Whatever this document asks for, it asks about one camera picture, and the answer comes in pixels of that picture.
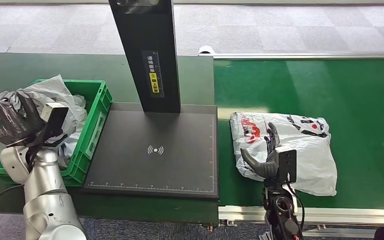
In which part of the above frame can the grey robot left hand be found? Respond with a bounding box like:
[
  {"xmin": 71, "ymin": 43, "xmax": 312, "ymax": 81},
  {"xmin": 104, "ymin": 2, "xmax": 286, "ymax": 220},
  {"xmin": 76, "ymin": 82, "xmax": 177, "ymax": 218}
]
[{"xmin": 0, "ymin": 91, "xmax": 46, "ymax": 147}]

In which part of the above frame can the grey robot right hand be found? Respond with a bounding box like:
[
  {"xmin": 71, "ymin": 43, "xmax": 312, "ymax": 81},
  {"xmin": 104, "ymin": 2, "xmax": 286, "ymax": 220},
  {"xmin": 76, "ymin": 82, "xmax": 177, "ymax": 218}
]
[{"xmin": 240, "ymin": 122, "xmax": 282, "ymax": 180}]

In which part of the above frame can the large white poly bag package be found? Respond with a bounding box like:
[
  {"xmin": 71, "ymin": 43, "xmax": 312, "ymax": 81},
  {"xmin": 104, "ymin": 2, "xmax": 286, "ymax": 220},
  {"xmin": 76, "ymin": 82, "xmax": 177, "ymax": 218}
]
[{"xmin": 229, "ymin": 111, "xmax": 339, "ymax": 197}]

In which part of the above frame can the green conveyor belt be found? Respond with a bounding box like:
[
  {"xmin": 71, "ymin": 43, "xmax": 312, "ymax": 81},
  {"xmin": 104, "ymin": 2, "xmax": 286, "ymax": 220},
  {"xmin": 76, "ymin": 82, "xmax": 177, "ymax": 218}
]
[{"xmin": 212, "ymin": 57, "xmax": 384, "ymax": 210}]

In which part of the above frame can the white conveyor end cap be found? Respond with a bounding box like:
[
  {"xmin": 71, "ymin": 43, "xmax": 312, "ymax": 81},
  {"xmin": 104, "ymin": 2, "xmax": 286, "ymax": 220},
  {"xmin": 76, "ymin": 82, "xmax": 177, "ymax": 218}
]
[{"xmin": 197, "ymin": 45, "xmax": 216, "ymax": 57}]

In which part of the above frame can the green plastic crate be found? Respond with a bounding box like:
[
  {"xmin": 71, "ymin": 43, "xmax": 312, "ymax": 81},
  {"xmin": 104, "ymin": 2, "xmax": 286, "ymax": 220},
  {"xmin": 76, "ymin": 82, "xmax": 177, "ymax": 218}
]
[{"xmin": 0, "ymin": 78, "xmax": 114, "ymax": 188}]

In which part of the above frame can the yellow and black column label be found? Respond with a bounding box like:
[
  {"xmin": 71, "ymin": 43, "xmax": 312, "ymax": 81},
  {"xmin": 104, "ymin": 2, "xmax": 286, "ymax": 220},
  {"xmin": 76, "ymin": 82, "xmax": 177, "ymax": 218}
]
[{"xmin": 141, "ymin": 50, "xmax": 165, "ymax": 99}]

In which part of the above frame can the black scanner column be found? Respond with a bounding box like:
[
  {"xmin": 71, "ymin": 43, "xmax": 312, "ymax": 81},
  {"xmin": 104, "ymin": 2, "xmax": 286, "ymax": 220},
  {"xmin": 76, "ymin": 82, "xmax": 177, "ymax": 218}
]
[{"xmin": 108, "ymin": 0, "xmax": 182, "ymax": 115}]

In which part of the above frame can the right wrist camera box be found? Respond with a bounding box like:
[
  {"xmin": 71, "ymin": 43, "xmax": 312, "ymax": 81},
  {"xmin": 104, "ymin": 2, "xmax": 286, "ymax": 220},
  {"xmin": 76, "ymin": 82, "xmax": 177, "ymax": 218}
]
[{"xmin": 274, "ymin": 145, "xmax": 298, "ymax": 184}]

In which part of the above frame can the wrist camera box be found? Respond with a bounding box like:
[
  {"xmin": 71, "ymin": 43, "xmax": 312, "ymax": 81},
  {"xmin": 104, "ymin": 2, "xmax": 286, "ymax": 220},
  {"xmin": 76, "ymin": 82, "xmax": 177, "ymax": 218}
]
[
  {"xmin": 274, "ymin": 145, "xmax": 298, "ymax": 184},
  {"xmin": 40, "ymin": 102, "xmax": 70, "ymax": 147}
]

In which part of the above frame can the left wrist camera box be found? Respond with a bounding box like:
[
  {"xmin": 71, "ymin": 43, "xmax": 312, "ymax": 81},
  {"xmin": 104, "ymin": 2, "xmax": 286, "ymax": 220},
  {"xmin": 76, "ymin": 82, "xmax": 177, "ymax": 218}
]
[{"xmin": 40, "ymin": 102, "xmax": 70, "ymax": 147}]

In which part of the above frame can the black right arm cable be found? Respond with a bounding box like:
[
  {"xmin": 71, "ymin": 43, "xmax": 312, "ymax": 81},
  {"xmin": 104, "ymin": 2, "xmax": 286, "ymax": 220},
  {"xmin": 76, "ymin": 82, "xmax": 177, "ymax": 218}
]
[{"xmin": 285, "ymin": 180, "xmax": 307, "ymax": 233}]

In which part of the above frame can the aluminium conveyor frame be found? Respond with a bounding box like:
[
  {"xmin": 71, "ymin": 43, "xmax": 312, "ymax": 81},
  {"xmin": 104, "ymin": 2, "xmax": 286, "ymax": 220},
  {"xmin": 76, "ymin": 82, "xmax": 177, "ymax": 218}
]
[{"xmin": 197, "ymin": 51, "xmax": 384, "ymax": 233}]

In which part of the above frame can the black scanner base plate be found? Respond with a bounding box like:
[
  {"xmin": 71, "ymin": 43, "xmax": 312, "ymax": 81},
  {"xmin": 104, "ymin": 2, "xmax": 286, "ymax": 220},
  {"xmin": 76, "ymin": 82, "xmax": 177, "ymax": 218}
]
[{"xmin": 80, "ymin": 102, "xmax": 220, "ymax": 200}]

